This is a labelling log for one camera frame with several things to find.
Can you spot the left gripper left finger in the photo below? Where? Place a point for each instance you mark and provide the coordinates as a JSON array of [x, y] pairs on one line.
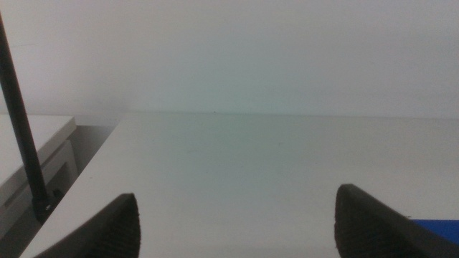
[[114, 233]]

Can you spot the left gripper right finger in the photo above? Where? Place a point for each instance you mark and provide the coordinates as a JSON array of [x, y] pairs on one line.
[[365, 233]]

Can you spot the blue rectangular mat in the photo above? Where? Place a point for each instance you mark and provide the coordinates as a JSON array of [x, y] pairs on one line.
[[444, 229]]

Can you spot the white side cabinet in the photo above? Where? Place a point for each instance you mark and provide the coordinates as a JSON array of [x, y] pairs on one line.
[[21, 143]]

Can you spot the black stand pole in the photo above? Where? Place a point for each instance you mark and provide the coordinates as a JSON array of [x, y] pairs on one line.
[[21, 132]]

